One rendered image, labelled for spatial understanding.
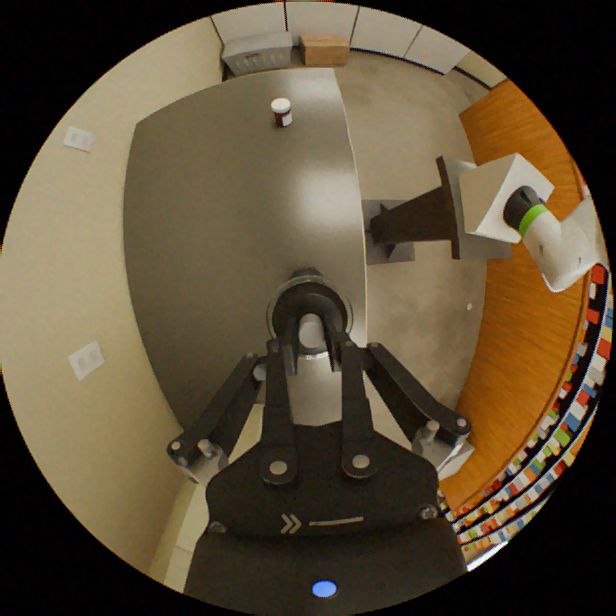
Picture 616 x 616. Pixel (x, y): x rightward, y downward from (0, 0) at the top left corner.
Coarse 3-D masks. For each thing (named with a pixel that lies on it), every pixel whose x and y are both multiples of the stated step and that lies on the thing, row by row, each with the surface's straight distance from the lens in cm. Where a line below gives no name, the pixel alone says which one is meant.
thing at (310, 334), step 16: (304, 288) 22; (320, 288) 22; (288, 304) 22; (304, 304) 22; (320, 304) 22; (336, 304) 22; (272, 320) 24; (304, 320) 20; (320, 320) 22; (336, 320) 23; (304, 336) 20; (320, 336) 20; (304, 352) 24; (320, 352) 24
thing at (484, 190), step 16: (496, 160) 60; (512, 160) 57; (464, 176) 67; (480, 176) 63; (496, 176) 59; (512, 176) 59; (528, 176) 64; (464, 192) 66; (480, 192) 62; (496, 192) 58; (512, 192) 62; (544, 192) 76; (464, 208) 66; (480, 208) 61; (496, 208) 61; (464, 224) 65; (480, 224) 61; (496, 224) 66; (512, 240) 79
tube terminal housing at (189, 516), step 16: (256, 416) 60; (256, 432) 55; (240, 448) 53; (192, 496) 51; (176, 512) 60; (192, 512) 49; (176, 528) 53; (192, 528) 48; (160, 544) 65; (176, 544) 49; (192, 544) 47; (160, 560) 59; (176, 560) 49; (160, 576) 55; (176, 576) 49
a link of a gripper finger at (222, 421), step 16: (240, 368) 14; (224, 384) 12; (240, 384) 12; (256, 384) 15; (224, 400) 11; (240, 400) 12; (208, 416) 10; (224, 416) 10; (240, 416) 12; (192, 432) 10; (208, 432) 10; (224, 432) 11; (240, 432) 12; (176, 448) 10; (192, 448) 9; (224, 448) 11; (192, 480) 11
